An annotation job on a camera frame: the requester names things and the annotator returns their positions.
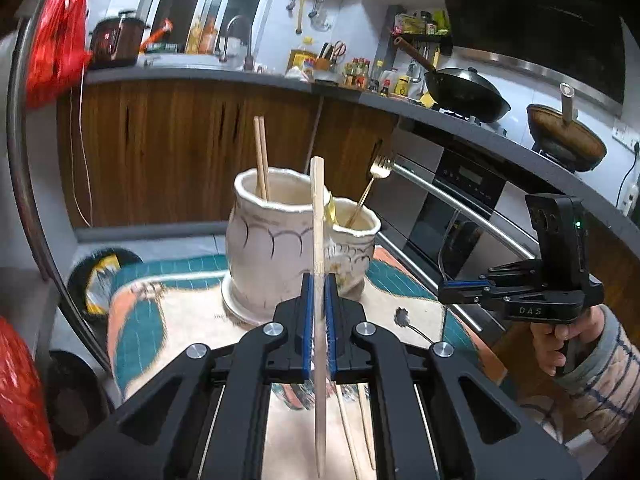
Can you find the person's right forearm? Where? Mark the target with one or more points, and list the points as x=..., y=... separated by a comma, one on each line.
x=600, y=390

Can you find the curved metal pole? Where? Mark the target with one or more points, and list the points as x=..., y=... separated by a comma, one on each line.
x=20, y=160

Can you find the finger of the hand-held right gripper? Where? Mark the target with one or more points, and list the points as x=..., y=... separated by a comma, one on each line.
x=460, y=297
x=467, y=285

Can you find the teal quilted printed table cover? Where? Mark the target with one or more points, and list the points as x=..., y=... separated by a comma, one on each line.
x=190, y=320

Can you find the row of condiment bottles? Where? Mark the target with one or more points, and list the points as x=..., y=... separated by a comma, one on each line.
x=360, y=74

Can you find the stainless steel oven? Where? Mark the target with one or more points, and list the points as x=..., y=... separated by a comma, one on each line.
x=465, y=195

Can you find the wooden lower kitchen cabinet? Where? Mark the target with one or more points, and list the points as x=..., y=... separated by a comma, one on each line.
x=175, y=150

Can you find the yellow liquid bottle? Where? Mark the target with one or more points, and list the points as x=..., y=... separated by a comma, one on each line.
x=194, y=37

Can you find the floral ceramic utensil holder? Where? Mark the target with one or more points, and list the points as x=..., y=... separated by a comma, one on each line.
x=280, y=255

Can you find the black wok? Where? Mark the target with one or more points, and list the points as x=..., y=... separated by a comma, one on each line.
x=465, y=92

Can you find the person's right hand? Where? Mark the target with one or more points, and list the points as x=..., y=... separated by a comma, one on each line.
x=550, y=350

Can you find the black range hood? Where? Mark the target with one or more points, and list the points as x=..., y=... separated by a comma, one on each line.
x=525, y=10

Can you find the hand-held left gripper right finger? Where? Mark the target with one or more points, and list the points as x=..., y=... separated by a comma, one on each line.
x=400, y=375

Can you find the gold fork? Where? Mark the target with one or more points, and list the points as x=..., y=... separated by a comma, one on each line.
x=382, y=166

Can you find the knife block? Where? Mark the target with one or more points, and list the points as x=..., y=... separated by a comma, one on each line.
x=326, y=60

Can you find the white wall socket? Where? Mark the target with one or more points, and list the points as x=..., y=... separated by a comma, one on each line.
x=625, y=137

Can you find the hanging red plastic bag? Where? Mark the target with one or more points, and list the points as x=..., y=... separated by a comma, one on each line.
x=55, y=35

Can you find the black bin with yellow bag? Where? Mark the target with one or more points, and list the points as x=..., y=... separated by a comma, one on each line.
x=102, y=280

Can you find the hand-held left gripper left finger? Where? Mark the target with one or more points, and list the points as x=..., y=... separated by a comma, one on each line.
x=240, y=375

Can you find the large cooking oil bottle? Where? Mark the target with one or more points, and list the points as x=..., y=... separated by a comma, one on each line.
x=302, y=60

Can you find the orange packet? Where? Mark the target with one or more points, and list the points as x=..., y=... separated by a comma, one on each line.
x=157, y=34

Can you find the crumpled red plastic bag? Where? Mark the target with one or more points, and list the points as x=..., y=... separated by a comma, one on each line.
x=22, y=400

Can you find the green box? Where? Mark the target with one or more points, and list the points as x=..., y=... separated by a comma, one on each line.
x=162, y=47

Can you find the dark red pressure cooker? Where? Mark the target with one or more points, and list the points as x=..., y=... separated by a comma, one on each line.
x=115, y=40

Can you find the orange liquid bottle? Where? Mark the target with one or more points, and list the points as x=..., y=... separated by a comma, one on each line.
x=209, y=36

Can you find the black spice shelf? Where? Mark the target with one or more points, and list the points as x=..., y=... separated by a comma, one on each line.
x=420, y=30

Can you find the kitchen faucet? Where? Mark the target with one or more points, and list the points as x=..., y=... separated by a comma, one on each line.
x=235, y=40

